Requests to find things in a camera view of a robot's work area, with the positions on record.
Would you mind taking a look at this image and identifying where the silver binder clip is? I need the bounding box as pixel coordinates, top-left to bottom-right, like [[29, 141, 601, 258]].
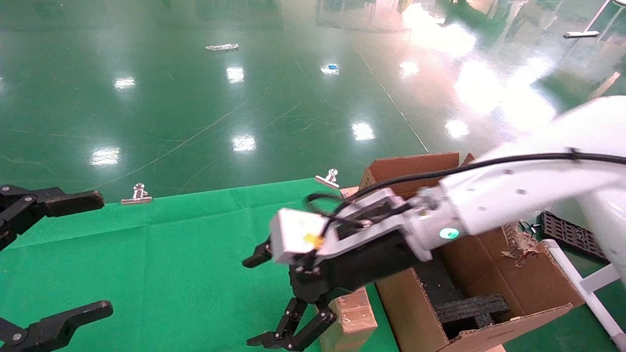
[[121, 183, 153, 205], [314, 169, 340, 190]]

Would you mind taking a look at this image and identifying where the large open cardboard carton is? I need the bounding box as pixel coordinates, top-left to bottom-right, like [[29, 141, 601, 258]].
[[359, 153, 586, 352]]

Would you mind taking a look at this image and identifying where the green tablecloth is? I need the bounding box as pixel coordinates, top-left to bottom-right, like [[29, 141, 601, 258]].
[[0, 177, 399, 352]]

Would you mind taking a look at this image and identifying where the small cardboard box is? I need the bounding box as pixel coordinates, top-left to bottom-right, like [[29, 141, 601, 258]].
[[319, 287, 378, 352]]

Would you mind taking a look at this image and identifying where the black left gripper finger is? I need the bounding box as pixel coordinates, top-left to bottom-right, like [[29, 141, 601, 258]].
[[0, 301, 113, 352], [0, 185, 105, 251]]

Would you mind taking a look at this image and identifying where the white stand foot with pole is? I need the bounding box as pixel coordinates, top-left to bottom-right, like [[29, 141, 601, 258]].
[[563, 0, 613, 39]]

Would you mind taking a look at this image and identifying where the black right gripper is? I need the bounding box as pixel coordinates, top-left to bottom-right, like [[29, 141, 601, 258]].
[[242, 231, 432, 352]]

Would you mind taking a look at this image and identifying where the black plastic grid crate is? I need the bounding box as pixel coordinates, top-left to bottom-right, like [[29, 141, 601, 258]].
[[538, 210, 610, 263]]

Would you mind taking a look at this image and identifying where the white pipe frame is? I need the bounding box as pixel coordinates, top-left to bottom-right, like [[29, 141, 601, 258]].
[[542, 239, 626, 352]]

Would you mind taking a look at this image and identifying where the black foam block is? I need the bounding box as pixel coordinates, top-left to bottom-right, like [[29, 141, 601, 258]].
[[434, 293, 512, 340]]

